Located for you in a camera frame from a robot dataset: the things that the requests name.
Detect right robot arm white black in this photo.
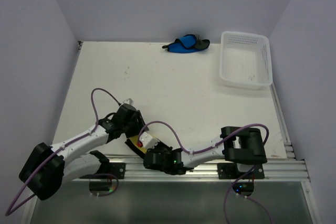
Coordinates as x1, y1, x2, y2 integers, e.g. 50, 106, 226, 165
138, 124, 267, 178

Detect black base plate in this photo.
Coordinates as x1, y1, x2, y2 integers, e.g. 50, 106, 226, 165
217, 163, 265, 179
80, 163, 126, 179

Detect aluminium mounting rail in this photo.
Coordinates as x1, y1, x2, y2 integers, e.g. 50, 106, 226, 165
58, 152, 309, 184

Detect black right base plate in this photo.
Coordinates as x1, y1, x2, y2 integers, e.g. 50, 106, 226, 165
217, 163, 265, 179

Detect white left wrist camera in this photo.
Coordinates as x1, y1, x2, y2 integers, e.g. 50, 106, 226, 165
122, 98, 134, 105

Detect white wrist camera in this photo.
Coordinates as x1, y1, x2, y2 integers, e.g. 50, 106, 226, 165
122, 98, 134, 105
137, 132, 159, 150

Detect white plastic basket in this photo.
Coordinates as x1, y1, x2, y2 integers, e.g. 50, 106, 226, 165
219, 31, 273, 90

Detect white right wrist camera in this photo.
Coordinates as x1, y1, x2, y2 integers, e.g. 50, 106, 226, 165
137, 132, 159, 150

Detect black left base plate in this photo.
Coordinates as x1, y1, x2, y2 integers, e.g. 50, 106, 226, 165
80, 163, 126, 179

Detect yellow towel black trim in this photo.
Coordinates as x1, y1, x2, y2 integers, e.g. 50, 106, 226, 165
125, 135, 148, 159

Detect blue towel dark trim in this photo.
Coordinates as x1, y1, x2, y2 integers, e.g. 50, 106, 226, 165
162, 34, 211, 54

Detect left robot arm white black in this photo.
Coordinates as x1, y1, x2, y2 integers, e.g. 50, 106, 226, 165
19, 103, 145, 200

